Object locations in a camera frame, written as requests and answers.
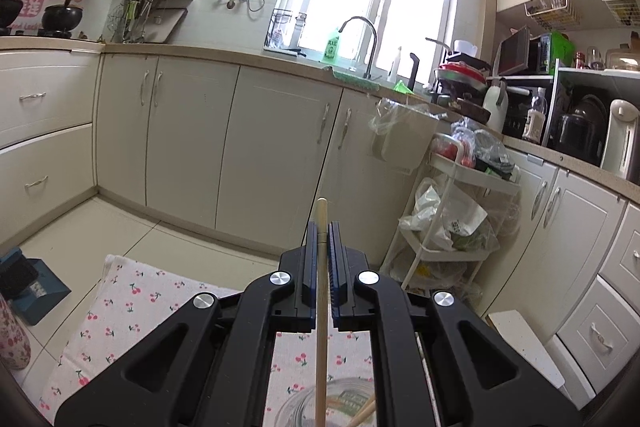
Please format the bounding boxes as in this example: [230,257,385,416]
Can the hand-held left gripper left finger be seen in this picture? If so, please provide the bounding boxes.
[54,221,319,427]

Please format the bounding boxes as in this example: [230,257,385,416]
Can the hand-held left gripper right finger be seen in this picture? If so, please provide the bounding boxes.
[327,221,583,427]

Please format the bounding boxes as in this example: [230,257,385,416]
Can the wooden chopstick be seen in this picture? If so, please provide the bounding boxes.
[347,399,377,427]
[314,198,331,427]

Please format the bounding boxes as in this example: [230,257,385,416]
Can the clear glass jar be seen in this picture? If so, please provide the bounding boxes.
[277,377,381,427]

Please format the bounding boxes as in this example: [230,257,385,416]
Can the white trash bin with bag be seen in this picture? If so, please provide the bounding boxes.
[369,97,441,175]

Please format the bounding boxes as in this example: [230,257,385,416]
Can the white rolling cart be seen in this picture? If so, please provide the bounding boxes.
[381,152,521,303]

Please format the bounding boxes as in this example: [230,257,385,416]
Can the bag of red tomatoes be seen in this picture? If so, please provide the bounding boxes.
[431,133,476,168]

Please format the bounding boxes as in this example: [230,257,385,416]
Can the cherry print cloth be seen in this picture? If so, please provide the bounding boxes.
[37,254,381,427]

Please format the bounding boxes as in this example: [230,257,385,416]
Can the cream sink base cabinets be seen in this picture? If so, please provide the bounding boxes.
[95,52,436,258]

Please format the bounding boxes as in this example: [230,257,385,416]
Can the white step stool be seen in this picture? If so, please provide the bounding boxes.
[487,309,566,400]

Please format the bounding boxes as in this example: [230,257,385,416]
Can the green dish soap bottle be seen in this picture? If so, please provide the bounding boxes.
[322,27,342,62]

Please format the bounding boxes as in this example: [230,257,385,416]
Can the white thermos jug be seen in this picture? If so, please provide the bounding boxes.
[482,79,510,134]

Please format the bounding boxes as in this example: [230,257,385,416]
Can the chrome sink faucet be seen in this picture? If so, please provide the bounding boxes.
[338,17,383,80]

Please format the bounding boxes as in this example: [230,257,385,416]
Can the stack of pans and dishes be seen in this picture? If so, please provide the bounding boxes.
[432,52,493,122]

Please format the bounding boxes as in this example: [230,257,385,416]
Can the cream cabinets with drawers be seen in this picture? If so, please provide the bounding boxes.
[480,147,640,408]

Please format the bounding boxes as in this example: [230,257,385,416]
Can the bottle with white label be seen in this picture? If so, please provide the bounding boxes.
[522,88,548,142]

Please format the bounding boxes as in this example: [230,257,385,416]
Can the blue dustpan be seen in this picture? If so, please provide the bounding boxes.
[0,247,72,327]

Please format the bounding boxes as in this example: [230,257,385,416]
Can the black rice cooker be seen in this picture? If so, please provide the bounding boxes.
[550,107,608,165]

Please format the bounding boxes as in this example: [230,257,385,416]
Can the cutting board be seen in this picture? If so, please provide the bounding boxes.
[145,7,190,44]

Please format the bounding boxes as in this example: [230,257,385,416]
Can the black microwave oven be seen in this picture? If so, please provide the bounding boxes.
[497,26,556,76]

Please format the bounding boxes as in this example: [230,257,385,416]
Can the cream drawer cabinet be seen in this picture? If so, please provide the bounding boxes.
[0,49,101,248]

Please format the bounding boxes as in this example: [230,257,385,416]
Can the floral pink bottle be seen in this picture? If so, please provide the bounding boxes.
[0,292,32,372]

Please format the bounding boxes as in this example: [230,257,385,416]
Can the white electric thermo pot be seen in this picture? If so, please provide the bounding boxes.
[600,99,640,180]

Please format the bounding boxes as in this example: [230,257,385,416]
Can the green box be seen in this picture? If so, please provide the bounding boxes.
[550,32,573,75]

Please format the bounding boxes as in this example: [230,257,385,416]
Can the white counter shelf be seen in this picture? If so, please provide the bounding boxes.
[487,67,640,168]

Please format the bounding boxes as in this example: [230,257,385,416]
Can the black pot with pestle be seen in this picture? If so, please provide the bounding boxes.
[41,0,85,32]

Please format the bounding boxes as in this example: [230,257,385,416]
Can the black lidded pot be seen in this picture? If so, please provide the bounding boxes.
[0,0,23,30]

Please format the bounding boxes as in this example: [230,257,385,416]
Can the black wire sill rack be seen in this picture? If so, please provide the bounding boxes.
[265,9,307,50]

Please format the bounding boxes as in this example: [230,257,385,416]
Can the small white wire basket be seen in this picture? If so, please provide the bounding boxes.
[524,0,583,32]

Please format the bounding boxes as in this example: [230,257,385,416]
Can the large white wire basket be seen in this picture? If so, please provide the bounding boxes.
[596,0,640,28]

